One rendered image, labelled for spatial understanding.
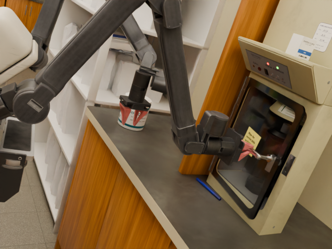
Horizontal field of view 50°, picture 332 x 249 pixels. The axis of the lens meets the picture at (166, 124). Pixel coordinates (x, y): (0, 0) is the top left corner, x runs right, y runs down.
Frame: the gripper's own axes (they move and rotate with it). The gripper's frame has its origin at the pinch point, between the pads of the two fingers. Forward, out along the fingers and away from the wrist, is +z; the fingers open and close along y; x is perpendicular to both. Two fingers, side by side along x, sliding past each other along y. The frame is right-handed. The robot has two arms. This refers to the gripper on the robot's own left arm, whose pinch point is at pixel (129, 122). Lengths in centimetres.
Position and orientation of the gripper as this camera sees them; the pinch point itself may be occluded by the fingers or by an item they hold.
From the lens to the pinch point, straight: 129.8
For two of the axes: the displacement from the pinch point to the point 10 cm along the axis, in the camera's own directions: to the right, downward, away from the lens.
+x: -4.7, -4.3, 7.8
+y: 8.3, 0.8, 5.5
